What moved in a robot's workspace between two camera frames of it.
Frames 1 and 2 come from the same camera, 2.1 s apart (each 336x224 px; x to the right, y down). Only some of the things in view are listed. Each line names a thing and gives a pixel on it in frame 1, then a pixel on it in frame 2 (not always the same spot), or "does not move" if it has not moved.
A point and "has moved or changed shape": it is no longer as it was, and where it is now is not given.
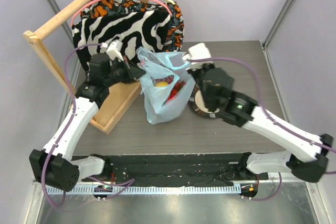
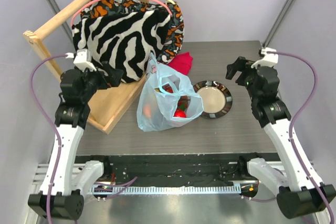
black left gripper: x=132 y=71 -> x=112 y=79
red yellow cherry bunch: x=179 y=84 -> x=183 y=100
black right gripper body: x=196 y=72 -> x=242 y=70
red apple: x=171 y=95 -> x=179 y=113
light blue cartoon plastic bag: x=167 y=63 has moved or changed shape
